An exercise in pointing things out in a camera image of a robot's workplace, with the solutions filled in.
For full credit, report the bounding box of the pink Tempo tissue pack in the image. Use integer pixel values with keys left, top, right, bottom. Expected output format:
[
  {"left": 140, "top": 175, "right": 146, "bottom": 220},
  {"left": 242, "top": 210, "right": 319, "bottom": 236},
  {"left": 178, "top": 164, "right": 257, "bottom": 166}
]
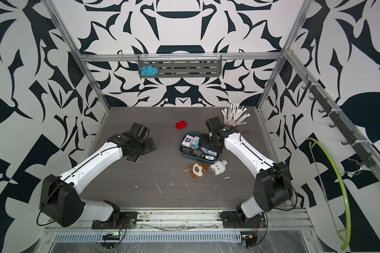
[{"left": 181, "top": 135, "right": 194, "bottom": 148}]

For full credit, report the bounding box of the light blue tissue pack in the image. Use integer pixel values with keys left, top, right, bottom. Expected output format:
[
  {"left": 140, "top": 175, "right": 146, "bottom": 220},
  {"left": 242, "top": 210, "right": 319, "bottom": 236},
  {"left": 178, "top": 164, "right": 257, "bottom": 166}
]
[{"left": 205, "top": 150, "right": 218, "bottom": 161}]

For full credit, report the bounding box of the black packet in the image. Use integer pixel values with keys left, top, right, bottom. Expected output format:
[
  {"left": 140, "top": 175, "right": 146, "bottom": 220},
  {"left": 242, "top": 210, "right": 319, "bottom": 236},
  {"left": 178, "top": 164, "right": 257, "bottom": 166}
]
[
  {"left": 192, "top": 148, "right": 205, "bottom": 159},
  {"left": 182, "top": 147, "right": 193, "bottom": 156}
]

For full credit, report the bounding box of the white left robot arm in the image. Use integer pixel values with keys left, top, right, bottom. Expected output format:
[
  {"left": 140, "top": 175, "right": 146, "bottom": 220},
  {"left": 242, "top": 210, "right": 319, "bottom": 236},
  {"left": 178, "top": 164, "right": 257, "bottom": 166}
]
[{"left": 39, "top": 122, "right": 156, "bottom": 229}]

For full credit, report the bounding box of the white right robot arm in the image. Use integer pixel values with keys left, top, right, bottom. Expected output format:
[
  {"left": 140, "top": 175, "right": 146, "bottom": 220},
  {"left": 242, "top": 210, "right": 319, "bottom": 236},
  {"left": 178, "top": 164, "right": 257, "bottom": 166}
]
[{"left": 201, "top": 117, "right": 294, "bottom": 222}]

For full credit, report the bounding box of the teal storage box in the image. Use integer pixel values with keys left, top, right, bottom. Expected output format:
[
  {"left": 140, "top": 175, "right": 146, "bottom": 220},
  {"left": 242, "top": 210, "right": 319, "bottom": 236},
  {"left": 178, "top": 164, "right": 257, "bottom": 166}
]
[{"left": 179, "top": 132, "right": 220, "bottom": 165}]

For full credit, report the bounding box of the white plush toy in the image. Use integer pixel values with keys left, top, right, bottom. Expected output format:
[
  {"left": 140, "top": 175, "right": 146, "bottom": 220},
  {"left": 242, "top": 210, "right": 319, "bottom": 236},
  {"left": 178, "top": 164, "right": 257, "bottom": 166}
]
[{"left": 210, "top": 160, "right": 228, "bottom": 176}]

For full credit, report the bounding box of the brown white plush dog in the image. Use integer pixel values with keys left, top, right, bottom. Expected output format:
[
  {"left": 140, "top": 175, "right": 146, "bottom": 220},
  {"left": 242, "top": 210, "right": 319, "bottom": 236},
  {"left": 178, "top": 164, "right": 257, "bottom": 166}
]
[{"left": 189, "top": 162, "right": 210, "bottom": 178}]

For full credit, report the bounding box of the red plush apple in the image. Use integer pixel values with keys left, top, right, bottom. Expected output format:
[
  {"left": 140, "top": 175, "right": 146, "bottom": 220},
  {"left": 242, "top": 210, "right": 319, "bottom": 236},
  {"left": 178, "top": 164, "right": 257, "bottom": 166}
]
[{"left": 175, "top": 121, "right": 187, "bottom": 130}]

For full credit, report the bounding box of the blue crochet cloth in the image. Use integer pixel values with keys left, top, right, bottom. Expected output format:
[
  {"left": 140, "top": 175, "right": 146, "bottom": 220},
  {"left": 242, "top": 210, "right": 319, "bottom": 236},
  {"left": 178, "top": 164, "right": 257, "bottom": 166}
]
[{"left": 140, "top": 65, "right": 159, "bottom": 79}]

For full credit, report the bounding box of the green hoop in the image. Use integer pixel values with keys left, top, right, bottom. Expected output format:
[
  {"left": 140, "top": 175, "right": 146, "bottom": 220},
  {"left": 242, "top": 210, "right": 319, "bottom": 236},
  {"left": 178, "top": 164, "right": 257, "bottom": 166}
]
[{"left": 306, "top": 137, "right": 352, "bottom": 252}]

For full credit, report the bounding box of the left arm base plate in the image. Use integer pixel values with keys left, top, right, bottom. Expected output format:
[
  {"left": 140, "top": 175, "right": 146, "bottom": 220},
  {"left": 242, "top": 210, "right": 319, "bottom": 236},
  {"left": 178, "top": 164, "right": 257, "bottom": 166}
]
[{"left": 91, "top": 211, "right": 138, "bottom": 230}]

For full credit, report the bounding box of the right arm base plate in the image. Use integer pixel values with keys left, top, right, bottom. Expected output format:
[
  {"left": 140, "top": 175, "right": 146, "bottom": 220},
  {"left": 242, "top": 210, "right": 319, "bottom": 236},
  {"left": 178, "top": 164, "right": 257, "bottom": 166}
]
[{"left": 220, "top": 211, "right": 267, "bottom": 229}]

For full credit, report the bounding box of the grey wall shelf rack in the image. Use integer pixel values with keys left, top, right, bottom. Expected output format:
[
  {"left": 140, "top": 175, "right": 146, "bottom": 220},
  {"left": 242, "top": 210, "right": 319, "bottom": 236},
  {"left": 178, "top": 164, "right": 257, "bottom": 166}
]
[{"left": 137, "top": 53, "right": 223, "bottom": 78}]

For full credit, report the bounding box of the grey hook rail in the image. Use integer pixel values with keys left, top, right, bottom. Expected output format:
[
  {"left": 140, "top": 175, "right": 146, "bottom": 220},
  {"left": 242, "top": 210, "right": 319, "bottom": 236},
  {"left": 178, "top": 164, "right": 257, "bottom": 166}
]
[{"left": 304, "top": 80, "right": 376, "bottom": 168}]

